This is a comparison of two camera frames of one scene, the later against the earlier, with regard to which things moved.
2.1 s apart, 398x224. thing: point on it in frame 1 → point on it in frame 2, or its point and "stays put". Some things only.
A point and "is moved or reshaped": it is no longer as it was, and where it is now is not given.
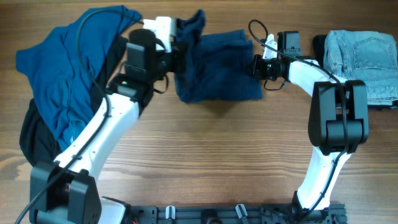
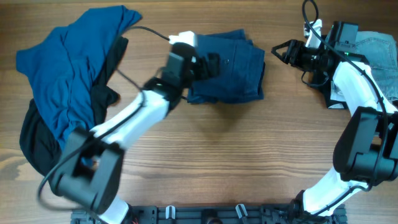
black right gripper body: [264, 68] → [308, 58]
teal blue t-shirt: [63, 95] stays put
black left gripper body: [173, 61] → [199, 69]
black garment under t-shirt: [37, 140] stays put
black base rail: [331, 213] stays put
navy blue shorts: [218, 65] is moved or reshaped
